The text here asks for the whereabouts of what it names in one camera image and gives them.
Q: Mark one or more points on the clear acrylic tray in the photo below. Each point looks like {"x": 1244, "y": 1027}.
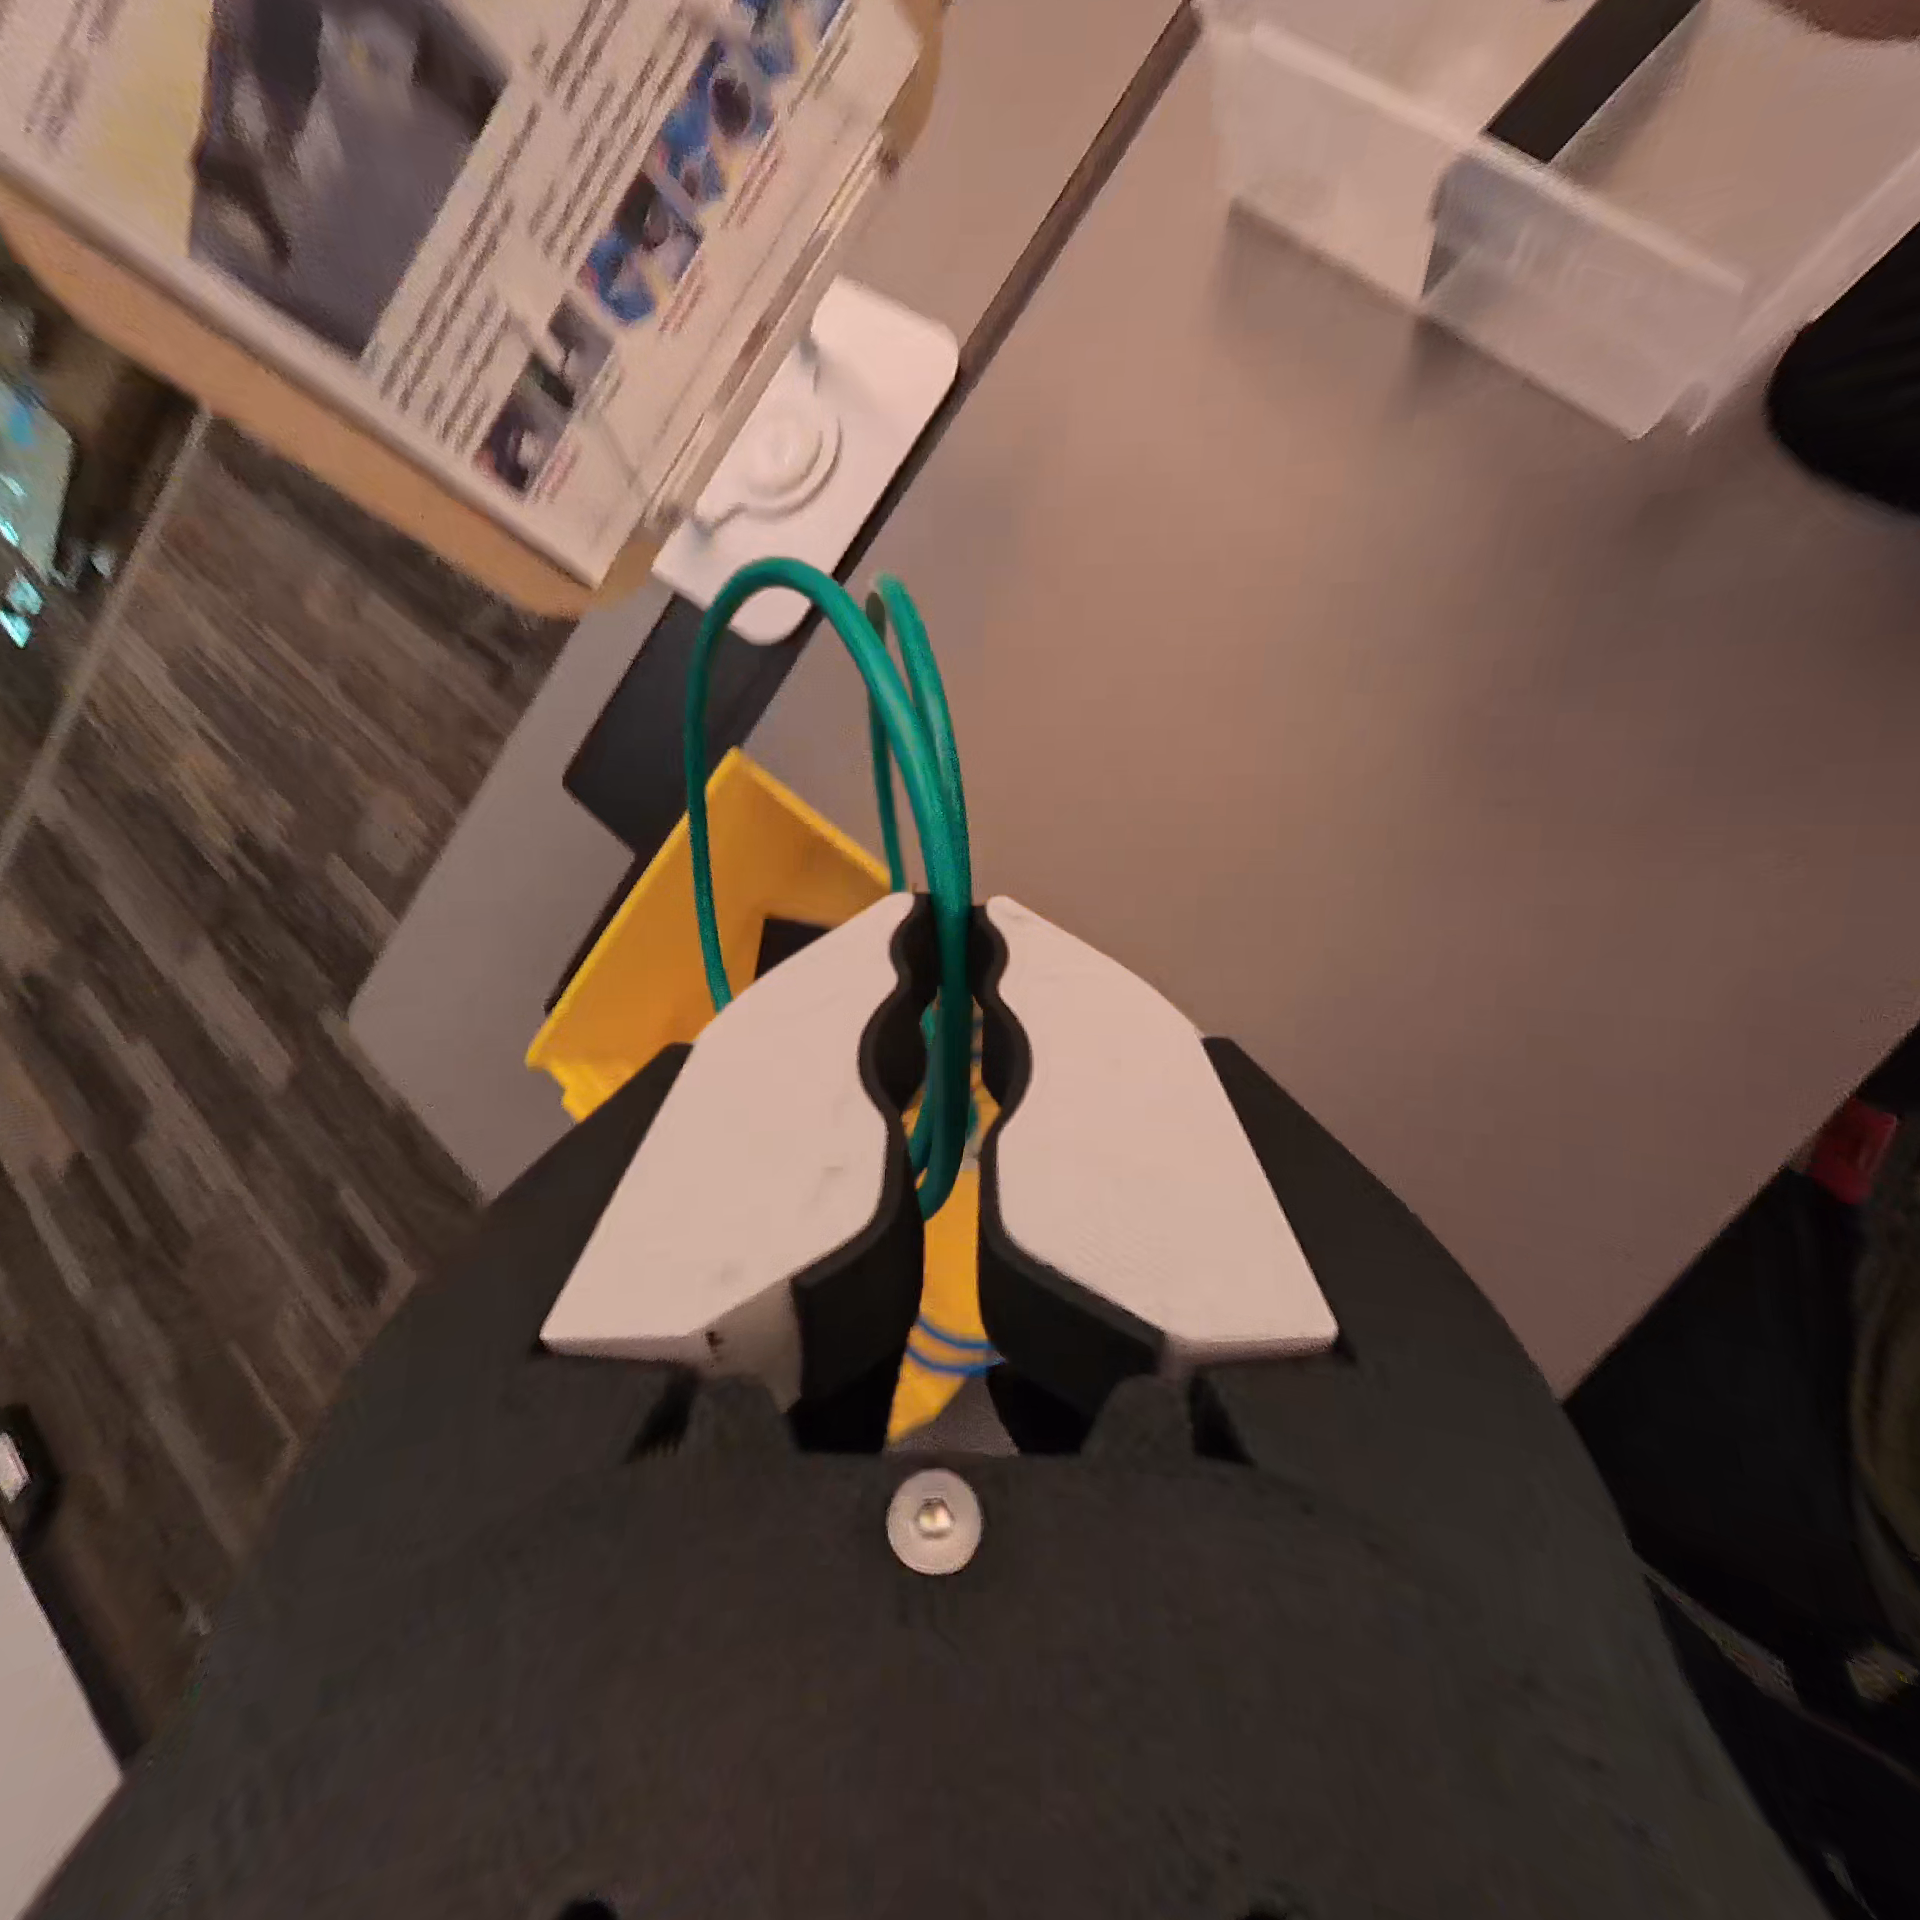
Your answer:
{"x": 1575, "y": 285}

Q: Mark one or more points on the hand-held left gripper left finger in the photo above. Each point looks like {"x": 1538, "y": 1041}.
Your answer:
{"x": 749, "y": 1171}

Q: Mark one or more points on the white sheet stand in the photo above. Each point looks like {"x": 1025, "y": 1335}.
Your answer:
{"x": 885, "y": 376}

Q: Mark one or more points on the instruction sheet on stand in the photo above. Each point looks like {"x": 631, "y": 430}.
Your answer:
{"x": 300, "y": 435}

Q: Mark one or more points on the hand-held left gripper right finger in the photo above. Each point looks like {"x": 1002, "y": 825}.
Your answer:
{"x": 1155, "y": 1184}

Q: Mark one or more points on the printed instruction sheet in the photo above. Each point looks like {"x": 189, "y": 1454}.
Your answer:
{"x": 495, "y": 224}

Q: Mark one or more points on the person's leg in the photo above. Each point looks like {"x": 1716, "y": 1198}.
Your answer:
{"x": 1723, "y": 1424}

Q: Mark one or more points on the yellow plastic bin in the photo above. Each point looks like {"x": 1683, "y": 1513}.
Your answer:
{"x": 660, "y": 961}

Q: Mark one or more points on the black mesh wrist rest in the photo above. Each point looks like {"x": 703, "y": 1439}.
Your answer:
{"x": 1860, "y": 406}

